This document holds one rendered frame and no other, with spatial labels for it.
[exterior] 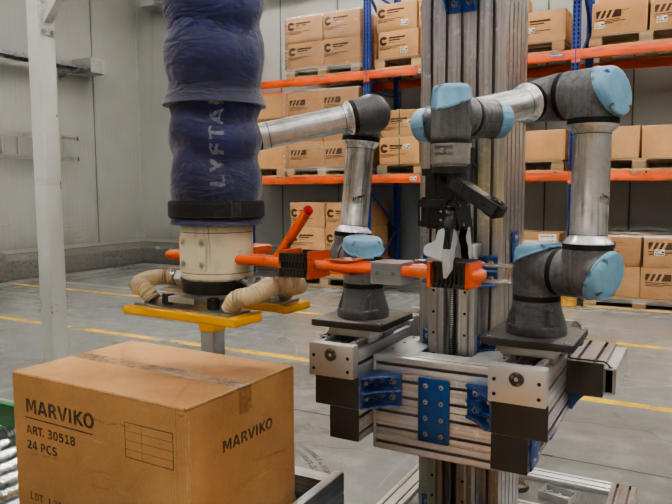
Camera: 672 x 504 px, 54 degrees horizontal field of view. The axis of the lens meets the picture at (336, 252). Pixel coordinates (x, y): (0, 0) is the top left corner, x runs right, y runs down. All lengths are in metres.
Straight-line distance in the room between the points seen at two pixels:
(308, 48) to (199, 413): 8.60
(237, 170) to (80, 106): 11.30
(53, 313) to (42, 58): 1.62
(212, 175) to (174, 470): 0.64
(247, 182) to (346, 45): 8.07
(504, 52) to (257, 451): 1.23
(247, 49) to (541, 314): 0.94
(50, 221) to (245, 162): 3.21
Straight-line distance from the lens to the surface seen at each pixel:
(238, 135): 1.51
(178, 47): 1.54
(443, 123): 1.27
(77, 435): 1.76
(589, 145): 1.64
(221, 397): 1.55
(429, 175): 1.29
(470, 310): 1.88
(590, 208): 1.64
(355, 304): 1.88
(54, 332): 4.74
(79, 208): 12.62
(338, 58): 9.57
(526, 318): 1.72
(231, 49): 1.52
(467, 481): 2.03
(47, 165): 4.65
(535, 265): 1.70
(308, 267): 1.40
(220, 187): 1.49
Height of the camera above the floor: 1.41
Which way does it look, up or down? 5 degrees down
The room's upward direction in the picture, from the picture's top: straight up
